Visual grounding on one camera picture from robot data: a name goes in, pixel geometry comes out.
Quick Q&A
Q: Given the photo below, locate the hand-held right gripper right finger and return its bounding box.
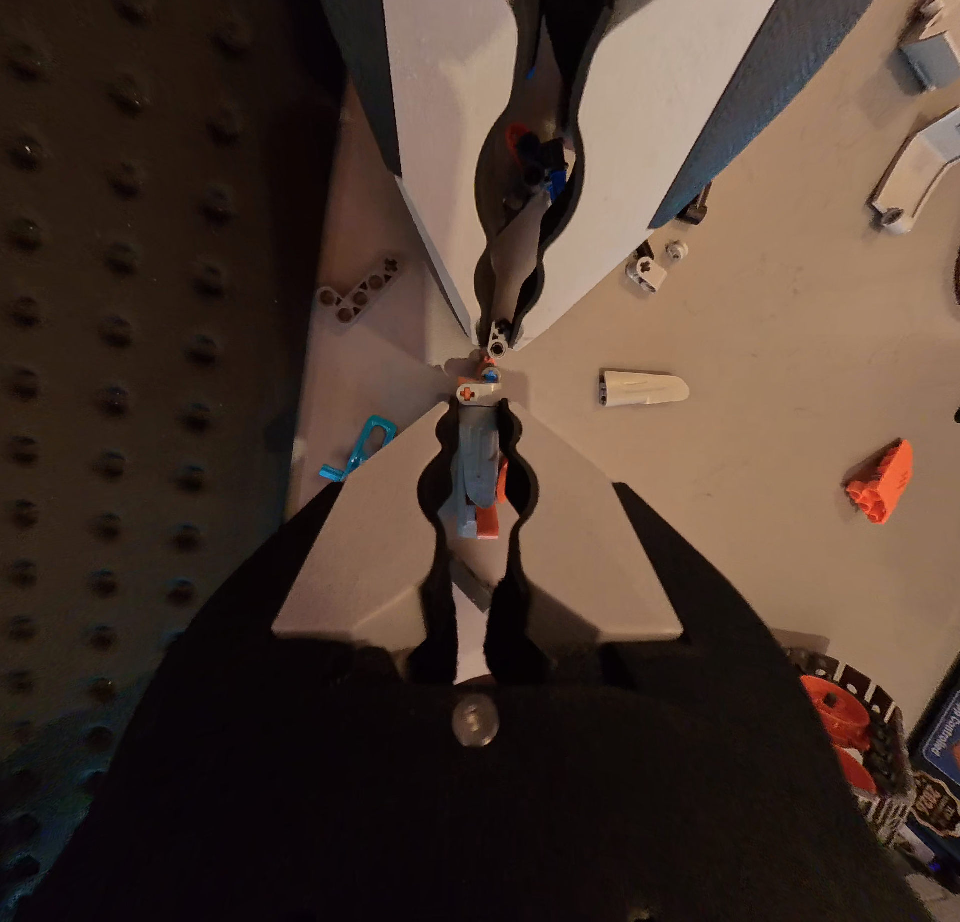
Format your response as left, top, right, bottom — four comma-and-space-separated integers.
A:
496, 399, 684, 642

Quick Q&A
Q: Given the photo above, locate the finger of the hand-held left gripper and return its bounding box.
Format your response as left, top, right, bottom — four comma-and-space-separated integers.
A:
506, 0, 779, 349
377, 0, 526, 342

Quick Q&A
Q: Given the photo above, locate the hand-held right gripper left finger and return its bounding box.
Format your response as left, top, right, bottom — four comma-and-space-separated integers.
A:
271, 400, 455, 642

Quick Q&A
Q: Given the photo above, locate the small grey orange arm assembly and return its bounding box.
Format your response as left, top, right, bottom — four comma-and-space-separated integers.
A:
448, 382, 513, 541

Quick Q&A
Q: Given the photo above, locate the blue plastic brick tool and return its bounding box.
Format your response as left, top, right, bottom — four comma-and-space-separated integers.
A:
318, 414, 396, 483

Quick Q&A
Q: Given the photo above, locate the light grey angular panel brick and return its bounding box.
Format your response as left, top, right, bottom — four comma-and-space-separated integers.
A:
898, 0, 960, 94

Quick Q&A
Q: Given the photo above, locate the light grey curved panel brick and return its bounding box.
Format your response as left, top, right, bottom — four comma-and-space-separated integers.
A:
868, 108, 960, 233

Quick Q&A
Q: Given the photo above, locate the grey angled beam brick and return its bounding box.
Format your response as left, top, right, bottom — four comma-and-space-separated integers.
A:
315, 256, 402, 328

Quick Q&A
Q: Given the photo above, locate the grey tracked toy robot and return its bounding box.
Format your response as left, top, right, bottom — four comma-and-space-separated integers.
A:
783, 648, 912, 852

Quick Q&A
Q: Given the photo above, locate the orange wedge brick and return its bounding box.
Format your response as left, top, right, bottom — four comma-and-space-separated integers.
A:
846, 439, 915, 526

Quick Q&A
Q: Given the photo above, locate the dark blue robot kit box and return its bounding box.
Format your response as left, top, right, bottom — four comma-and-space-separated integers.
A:
896, 689, 960, 878

